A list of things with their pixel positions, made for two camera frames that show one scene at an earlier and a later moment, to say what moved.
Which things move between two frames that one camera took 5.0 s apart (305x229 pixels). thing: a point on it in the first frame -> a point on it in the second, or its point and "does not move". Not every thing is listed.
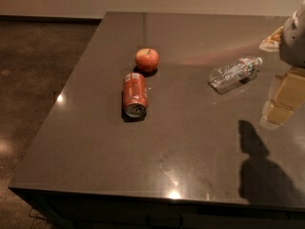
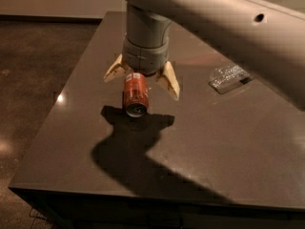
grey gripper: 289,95 -> 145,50
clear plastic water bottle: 234,72 does not move
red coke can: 134,94 does not move
